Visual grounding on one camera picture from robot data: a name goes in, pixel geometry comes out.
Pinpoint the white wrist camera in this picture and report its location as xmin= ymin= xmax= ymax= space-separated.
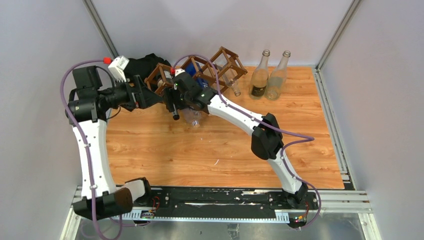
xmin=170 ymin=68 xmax=186 ymax=78
xmin=108 ymin=55 xmax=130 ymax=83

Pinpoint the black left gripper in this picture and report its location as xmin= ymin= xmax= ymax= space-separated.
xmin=97 ymin=74 xmax=162 ymax=109

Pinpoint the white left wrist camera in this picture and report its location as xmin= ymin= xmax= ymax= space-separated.
xmin=108 ymin=55 xmax=130 ymax=83

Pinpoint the blue clear bottle lower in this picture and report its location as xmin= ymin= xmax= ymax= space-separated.
xmin=182 ymin=107 xmax=202 ymax=128

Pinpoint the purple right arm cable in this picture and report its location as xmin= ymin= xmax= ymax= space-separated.
xmin=170 ymin=54 xmax=323 ymax=229

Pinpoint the brown wooden wine rack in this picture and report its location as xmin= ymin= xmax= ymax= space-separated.
xmin=144 ymin=46 xmax=248 ymax=95

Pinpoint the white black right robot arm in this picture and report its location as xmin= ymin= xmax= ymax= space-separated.
xmin=169 ymin=68 xmax=308 ymax=209

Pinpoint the clear plain glass bottle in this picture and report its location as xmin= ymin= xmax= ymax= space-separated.
xmin=265 ymin=50 xmax=291 ymax=101

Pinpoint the blue clear bottle lettered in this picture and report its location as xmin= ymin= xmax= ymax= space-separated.
xmin=184 ymin=62 xmax=209 ymax=89

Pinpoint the dark green wine bottle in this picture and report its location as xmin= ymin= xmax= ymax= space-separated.
xmin=156 ymin=70 xmax=180 ymax=121

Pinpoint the aluminium table edge rail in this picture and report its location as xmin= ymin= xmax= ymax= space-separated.
xmin=312 ymin=68 xmax=356 ymax=191

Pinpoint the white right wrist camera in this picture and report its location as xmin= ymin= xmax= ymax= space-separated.
xmin=170 ymin=68 xmax=186 ymax=78

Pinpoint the clear bottle with black label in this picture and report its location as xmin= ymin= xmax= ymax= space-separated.
xmin=249 ymin=49 xmax=271 ymax=100

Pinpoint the small clear bottle in rack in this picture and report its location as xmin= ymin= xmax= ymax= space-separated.
xmin=220 ymin=69 xmax=241 ymax=97

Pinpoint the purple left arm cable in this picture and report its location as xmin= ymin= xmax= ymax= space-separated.
xmin=59 ymin=56 xmax=124 ymax=240

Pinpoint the black cloth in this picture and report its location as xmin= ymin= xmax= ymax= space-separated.
xmin=124 ymin=53 xmax=171 ymax=87

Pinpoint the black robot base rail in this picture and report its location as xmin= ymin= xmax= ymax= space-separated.
xmin=122 ymin=186 xmax=319 ymax=224

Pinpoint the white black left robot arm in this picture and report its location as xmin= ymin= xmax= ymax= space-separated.
xmin=64 ymin=65 xmax=162 ymax=221

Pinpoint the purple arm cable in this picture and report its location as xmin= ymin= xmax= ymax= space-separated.
xmin=170 ymin=54 xmax=323 ymax=229
xmin=59 ymin=56 xmax=124 ymax=240

